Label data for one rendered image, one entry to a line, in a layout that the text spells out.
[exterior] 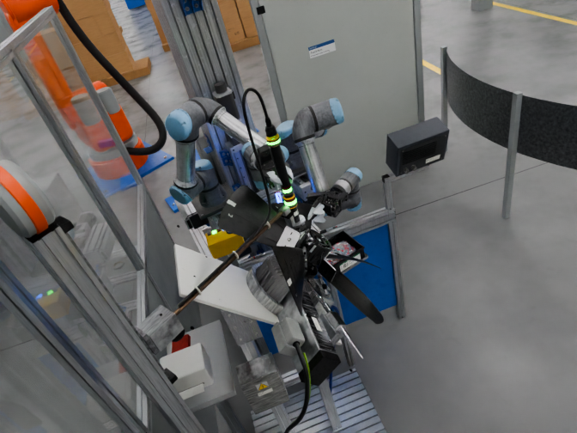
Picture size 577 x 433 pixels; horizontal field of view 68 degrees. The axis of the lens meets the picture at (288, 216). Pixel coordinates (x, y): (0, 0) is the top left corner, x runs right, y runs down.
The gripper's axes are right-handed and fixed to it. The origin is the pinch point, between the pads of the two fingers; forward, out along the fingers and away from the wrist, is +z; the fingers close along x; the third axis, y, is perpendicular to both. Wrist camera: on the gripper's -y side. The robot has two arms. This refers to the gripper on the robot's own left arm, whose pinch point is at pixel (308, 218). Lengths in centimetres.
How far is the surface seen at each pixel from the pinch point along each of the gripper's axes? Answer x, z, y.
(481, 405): 110, -18, 78
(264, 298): 3.3, 39.3, 6.6
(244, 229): -17.0, 29.7, -5.1
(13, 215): -72, 86, 1
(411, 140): -7, -59, 18
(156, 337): -20, 77, 3
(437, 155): 6, -70, 26
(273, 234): -11.9, 22.8, 1.5
